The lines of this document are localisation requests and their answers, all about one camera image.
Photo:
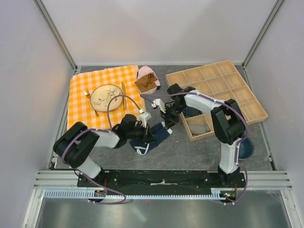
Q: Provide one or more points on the white cable duct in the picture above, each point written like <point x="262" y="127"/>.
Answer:
<point x="209" y="194"/>

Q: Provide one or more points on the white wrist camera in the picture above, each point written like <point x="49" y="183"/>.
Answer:
<point x="144" y="117"/>
<point x="158" y="103"/>

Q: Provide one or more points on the blue ceramic bowl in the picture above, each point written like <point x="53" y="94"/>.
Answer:
<point x="246" y="149"/>

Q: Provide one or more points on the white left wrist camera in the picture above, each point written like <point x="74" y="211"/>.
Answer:
<point x="144" y="117"/>

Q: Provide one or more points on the yellow checkered cloth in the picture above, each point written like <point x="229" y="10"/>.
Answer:
<point x="79" y="107"/>

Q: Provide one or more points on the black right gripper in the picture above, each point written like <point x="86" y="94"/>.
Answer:
<point x="169" y="120"/>

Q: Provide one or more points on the gold fork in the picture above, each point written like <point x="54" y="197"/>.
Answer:
<point x="88" y="95"/>

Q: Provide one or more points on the aluminium frame post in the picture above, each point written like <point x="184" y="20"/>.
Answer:
<point x="53" y="29"/>
<point x="264" y="29"/>

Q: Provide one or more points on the wooden compartment tray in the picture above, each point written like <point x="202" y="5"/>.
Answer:
<point x="223" y="81"/>

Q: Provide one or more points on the grey rolled underwear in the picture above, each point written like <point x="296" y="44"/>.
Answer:
<point x="197" y="129"/>

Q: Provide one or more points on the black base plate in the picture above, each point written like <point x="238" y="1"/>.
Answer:
<point x="144" y="181"/>

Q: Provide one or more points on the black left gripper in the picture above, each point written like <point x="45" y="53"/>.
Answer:
<point x="147" y="137"/>

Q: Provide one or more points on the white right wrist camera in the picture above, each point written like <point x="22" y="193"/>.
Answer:
<point x="158" y="103"/>

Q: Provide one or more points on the gold knife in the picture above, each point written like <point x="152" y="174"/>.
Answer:
<point x="124" y="98"/>

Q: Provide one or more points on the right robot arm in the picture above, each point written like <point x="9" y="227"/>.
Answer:
<point x="228" y="123"/>

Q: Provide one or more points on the aluminium frame post left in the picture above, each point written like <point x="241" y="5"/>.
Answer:
<point x="53" y="29"/>

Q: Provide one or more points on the navy striped rolled underwear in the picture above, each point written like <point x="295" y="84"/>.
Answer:
<point x="191" y="112"/>

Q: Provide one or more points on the aluminium frame post right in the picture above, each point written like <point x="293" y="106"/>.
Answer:
<point x="264" y="29"/>

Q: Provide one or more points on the bird-painted ceramic plate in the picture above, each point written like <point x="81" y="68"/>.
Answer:
<point x="101" y="97"/>

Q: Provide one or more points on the pink underwear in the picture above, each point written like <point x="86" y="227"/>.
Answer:
<point x="145" y="70"/>

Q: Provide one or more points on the brown underwear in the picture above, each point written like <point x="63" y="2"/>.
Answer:
<point x="146" y="83"/>

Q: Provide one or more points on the aluminium front rail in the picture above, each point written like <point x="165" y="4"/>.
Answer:
<point x="257" y="180"/>

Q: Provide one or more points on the navy blue white-trimmed underwear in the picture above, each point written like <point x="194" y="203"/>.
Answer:
<point x="160" y="133"/>

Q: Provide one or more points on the cream underwear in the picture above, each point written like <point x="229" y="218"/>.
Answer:
<point x="149" y="92"/>

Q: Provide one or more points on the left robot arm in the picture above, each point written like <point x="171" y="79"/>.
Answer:
<point x="77" y="143"/>

